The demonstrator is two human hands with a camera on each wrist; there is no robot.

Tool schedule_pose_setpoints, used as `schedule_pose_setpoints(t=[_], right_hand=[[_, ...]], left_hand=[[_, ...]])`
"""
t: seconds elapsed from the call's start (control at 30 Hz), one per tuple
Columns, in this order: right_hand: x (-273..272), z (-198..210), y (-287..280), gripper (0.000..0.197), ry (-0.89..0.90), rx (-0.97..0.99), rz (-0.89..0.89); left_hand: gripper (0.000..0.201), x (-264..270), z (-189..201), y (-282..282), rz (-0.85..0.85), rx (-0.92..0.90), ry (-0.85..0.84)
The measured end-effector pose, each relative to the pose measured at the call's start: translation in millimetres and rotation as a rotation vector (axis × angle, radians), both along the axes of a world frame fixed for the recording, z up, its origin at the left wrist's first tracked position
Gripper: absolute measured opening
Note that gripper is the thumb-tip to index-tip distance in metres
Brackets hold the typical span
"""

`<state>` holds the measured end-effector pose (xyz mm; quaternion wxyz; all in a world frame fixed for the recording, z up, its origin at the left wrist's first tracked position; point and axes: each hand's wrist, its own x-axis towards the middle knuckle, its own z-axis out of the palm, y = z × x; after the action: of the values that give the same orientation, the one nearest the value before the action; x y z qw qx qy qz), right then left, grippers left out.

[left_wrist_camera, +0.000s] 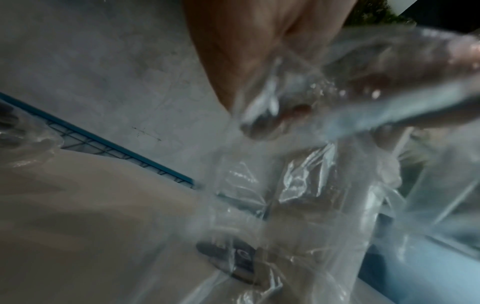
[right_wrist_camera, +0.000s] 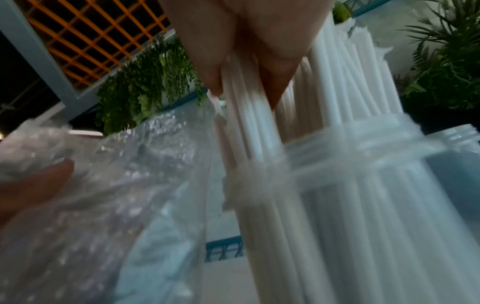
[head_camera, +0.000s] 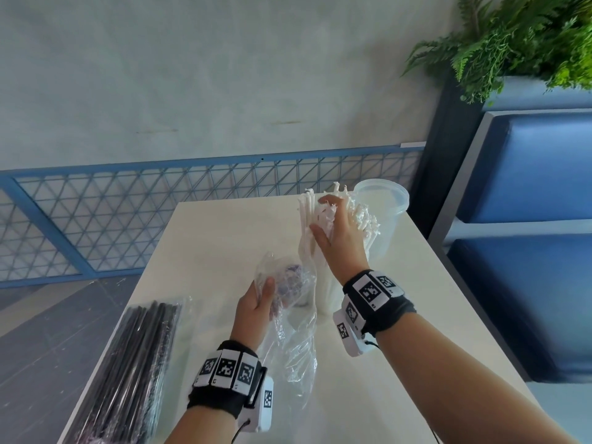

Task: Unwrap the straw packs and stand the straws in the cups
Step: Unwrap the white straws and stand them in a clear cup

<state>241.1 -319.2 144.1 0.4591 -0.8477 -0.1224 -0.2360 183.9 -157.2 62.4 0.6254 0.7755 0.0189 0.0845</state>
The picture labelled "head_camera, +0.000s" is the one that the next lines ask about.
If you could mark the blue mesh fence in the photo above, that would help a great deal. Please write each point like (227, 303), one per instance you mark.
(115, 212)

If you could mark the person's right hand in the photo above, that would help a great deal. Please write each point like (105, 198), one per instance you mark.
(347, 249)

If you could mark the bundle of white paper straws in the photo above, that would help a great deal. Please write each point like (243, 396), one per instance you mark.
(307, 221)

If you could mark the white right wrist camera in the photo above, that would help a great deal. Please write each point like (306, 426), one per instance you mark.
(349, 337)

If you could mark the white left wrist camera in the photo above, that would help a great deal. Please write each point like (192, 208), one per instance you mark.
(261, 406)

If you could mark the person's left hand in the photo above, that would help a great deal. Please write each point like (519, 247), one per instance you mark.
(249, 319)

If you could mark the black left wristband with markers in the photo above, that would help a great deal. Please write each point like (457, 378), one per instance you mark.
(222, 379)

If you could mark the pack of black straws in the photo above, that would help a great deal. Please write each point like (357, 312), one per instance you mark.
(125, 374)

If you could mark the pale planter box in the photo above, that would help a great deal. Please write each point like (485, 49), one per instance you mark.
(532, 94)

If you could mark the blue bench cushion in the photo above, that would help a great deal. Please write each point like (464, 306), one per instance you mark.
(536, 171)
(527, 309)

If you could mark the clear plastic cup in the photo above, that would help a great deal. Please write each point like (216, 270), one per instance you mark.
(388, 212)
(328, 295)

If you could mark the black pillar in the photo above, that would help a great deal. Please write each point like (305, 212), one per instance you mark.
(444, 166)

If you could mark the person's left forearm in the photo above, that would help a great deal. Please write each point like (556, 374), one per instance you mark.
(203, 427)

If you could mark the green fern plant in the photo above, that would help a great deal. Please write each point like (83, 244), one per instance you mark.
(508, 36)

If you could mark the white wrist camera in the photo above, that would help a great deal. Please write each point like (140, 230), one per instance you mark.
(261, 406)
(349, 337)

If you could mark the round purple sticker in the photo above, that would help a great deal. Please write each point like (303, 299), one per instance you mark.
(293, 275)

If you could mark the black wristband with markers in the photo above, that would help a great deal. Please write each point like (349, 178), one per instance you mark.
(222, 379)
(384, 305)

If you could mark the clear plastic bag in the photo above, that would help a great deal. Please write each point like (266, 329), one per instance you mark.
(291, 346)

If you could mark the beige table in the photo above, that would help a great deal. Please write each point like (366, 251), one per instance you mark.
(222, 245)

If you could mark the black right wristband with markers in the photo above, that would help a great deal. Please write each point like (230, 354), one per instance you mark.
(384, 305)

